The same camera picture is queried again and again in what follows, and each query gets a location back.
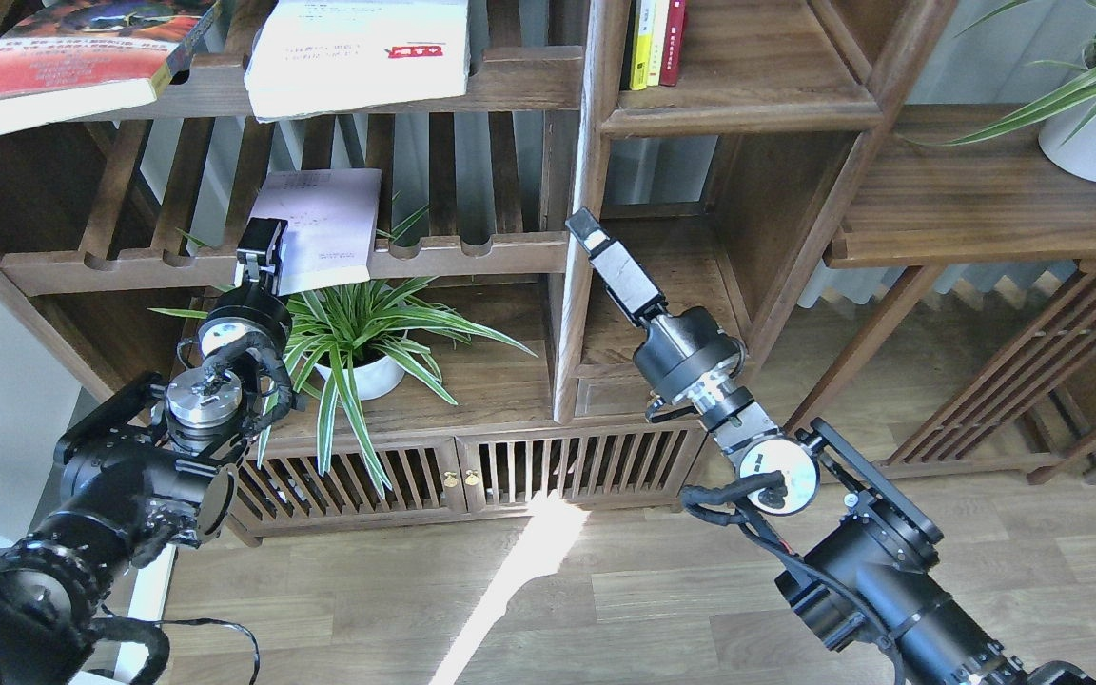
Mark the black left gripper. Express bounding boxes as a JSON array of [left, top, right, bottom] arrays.
[[197, 217, 292, 357]]

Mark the red cover book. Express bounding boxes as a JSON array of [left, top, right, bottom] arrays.
[[0, 1, 221, 135]]

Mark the spider plant white pot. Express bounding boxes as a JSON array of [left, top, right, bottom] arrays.
[[149, 195, 538, 496]]

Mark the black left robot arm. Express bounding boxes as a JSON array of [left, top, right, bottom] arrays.
[[0, 218, 297, 684]]

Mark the wooden side table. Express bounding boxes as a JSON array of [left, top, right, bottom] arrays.
[[727, 103, 1096, 507]]

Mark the dark red book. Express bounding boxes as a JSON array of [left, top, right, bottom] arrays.
[[658, 0, 688, 87]]

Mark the dark wooden bookshelf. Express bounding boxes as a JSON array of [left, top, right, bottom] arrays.
[[0, 0, 958, 548]]

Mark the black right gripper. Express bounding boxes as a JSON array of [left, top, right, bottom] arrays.
[[566, 208, 749, 424]]

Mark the pale pink book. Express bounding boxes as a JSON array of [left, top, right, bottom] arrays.
[[249, 168, 383, 296]]

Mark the white table leg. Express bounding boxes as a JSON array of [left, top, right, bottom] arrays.
[[114, 543, 176, 682]]

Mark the cream yellow book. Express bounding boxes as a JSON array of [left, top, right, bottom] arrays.
[[642, 1, 673, 89]]

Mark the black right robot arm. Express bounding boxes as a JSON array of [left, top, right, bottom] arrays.
[[566, 209, 1091, 684]]

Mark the white book red label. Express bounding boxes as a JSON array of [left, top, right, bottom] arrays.
[[244, 1, 470, 122]]

